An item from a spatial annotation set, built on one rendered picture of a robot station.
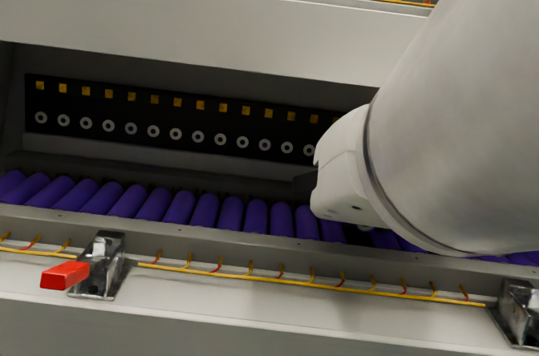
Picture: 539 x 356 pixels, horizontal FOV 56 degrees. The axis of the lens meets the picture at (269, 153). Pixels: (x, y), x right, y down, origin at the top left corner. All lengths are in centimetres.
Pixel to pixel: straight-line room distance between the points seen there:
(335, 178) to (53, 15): 20
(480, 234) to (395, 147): 4
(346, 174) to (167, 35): 15
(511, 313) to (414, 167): 22
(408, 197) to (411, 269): 19
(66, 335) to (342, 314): 17
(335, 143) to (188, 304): 14
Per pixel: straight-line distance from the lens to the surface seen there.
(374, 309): 35
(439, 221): 17
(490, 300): 39
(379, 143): 18
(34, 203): 41
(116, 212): 39
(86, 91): 49
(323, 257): 35
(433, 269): 37
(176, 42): 32
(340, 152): 24
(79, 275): 28
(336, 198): 25
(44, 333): 34
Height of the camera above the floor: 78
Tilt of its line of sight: 2 degrees up
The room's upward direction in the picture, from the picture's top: 7 degrees clockwise
